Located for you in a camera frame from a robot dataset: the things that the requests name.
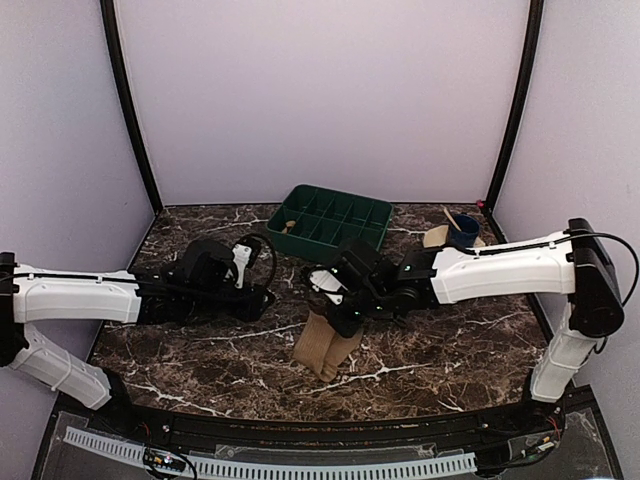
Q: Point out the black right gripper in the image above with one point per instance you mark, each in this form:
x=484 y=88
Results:
x=346 y=327

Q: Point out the black right frame post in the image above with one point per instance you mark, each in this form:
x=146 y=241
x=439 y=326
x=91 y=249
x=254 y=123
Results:
x=516 y=111

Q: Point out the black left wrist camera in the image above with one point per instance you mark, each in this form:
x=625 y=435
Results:
x=210 y=266

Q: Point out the black left frame post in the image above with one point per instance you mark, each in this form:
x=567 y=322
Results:
x=126 y=100

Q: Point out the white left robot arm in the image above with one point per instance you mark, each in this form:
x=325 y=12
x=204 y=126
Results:
x=30 y=295

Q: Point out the brown argyle sock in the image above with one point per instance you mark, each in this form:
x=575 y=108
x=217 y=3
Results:
x=289 y=225

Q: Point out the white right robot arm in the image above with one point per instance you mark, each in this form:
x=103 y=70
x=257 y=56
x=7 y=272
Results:
x=572 y=262

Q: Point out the cream floral plate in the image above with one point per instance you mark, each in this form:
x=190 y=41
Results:
x=436 y=236

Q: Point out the black frame post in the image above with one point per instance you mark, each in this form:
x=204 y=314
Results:
x=516 y=111
x=126 y=100

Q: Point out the tan brown sock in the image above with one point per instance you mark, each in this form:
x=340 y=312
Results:
x=321 y=349

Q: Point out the wooden spoon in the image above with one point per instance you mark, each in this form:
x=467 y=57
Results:
x=451 y=219

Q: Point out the white slotted cable duct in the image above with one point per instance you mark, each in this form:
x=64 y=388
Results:
x=202 y=467

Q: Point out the green compartment tray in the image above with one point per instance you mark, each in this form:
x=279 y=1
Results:
x=324 y=219

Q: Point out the small circuit board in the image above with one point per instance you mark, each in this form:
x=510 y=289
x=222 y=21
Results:
x=163 y=462

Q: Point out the black front table rail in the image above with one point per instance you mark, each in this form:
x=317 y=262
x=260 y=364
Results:
x=480 y=427

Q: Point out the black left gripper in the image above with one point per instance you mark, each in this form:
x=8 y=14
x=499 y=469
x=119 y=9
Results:
x=250 y=309

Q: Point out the dark blue mug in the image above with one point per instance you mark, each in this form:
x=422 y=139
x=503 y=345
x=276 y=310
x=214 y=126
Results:
x=464 y=231

